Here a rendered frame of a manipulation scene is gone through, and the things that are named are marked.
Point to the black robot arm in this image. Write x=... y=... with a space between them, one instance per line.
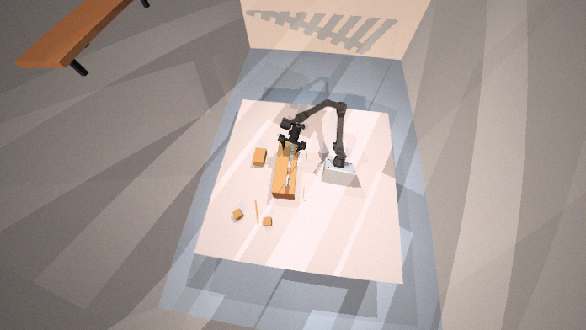
x=338 y=146

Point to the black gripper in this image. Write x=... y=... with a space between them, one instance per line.
x=293 y=139

